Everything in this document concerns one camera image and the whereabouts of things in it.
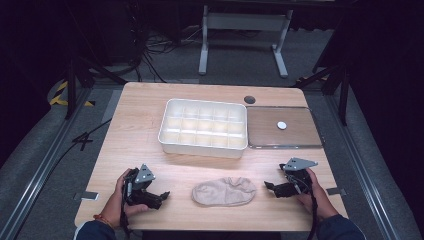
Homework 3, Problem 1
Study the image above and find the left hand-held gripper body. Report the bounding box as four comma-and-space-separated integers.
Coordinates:
123, 163, 161, 206

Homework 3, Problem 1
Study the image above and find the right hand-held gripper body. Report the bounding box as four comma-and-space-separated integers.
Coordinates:
279, 157, 319, 198

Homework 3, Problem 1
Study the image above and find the beige sock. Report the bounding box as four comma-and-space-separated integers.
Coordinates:
191, 176, 257, 208

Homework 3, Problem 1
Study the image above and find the person's right hand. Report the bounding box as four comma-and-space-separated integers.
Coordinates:
295, 167, 340, 222

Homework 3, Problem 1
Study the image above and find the person's left hand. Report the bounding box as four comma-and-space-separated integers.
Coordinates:
99, 168, 150, 230

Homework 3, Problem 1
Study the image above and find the grey tape piece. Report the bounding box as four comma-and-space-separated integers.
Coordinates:
325, 186, 347, 197
73, 190, 100, 202

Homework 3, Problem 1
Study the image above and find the clear flat box lid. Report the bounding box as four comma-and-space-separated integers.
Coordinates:
246, 105, 325, 150

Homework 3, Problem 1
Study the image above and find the white divided storage box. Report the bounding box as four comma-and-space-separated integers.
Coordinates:
157, 98, 250, 160

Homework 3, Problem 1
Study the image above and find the black metal stand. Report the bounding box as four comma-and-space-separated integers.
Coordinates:
64, 54, 128, 121
291, 63, 352, 127

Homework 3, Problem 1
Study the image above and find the yellow black floor tape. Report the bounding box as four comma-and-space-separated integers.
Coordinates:
49, 80, 97, 108

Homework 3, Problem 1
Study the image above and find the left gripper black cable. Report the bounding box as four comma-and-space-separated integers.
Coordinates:
119, 181, 134, 238

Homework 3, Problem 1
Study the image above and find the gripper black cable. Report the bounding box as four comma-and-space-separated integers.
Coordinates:
119, 181, 134, 238
306, 191, 319, 240

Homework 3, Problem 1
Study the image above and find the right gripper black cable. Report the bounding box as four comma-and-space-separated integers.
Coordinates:
306, 191, 319, 240

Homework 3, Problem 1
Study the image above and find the red bracelet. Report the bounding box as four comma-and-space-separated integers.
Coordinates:
92, 213, 113, 228

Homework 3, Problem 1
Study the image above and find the aluminium floor rail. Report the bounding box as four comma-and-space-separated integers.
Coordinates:
323, 94, 403, 240
0, 87, 93, 240

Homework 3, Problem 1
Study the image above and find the thin black floor cable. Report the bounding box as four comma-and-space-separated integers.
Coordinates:
46, 117, 113, 174

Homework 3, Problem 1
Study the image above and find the bundle of black floor cables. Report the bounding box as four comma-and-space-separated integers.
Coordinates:
128, 19, 204, 84

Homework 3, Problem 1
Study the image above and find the white metal table frame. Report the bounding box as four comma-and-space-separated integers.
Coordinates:
198, 4, 295, 80

